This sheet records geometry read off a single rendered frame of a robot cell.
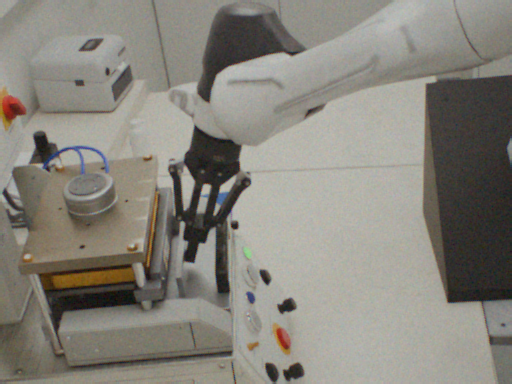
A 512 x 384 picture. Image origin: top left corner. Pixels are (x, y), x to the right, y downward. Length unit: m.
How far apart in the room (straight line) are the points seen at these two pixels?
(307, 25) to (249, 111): 2.80
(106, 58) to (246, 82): 1.30
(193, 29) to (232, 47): 2.76
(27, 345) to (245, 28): 0.60
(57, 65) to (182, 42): 1.66
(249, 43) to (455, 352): 0.67
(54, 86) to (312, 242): 0.96
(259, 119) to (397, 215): 0.84
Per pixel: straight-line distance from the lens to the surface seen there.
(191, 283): 1.19
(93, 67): 2.14
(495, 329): 1.41
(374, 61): 0.83
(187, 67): 3.83
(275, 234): 1.64
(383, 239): 1.60
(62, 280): 1.13
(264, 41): 0.98
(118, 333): 1.10
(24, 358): 1.21
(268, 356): 1.24
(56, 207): 1.19
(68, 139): 2.10
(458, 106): 1.52
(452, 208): 1.46
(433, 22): 0.83
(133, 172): 1.23
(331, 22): 3.67
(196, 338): 1.10
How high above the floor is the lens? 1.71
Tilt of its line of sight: 35 degrees down
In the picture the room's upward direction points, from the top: 10 degrees counter-clockwise
